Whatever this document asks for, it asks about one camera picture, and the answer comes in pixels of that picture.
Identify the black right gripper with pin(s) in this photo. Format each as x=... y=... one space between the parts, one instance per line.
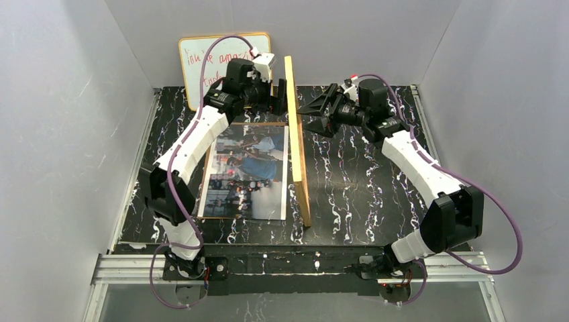
x=333 y=110

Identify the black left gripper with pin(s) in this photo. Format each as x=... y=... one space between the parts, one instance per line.
x=272 y=96

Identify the light wooden picture frame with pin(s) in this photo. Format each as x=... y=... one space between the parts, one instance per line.
x=299 y=171

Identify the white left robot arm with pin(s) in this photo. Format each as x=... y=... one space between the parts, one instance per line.
x=165 y=183

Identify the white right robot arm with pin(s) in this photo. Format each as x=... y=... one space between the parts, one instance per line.
x=455 y=210

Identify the orange rimmed whiteboard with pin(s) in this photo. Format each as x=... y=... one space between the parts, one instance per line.
x=200 y=70

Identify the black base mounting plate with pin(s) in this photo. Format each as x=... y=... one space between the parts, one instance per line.
x=364 y=277

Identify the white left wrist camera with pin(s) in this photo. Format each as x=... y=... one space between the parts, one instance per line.
x=263 y=62

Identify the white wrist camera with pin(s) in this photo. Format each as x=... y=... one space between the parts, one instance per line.
x=350 y=88
x=263 y=62

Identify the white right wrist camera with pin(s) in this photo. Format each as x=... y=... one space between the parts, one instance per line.
x=350 y=88

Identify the aluminium front rail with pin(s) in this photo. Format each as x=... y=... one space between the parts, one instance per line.
x=141 y=269

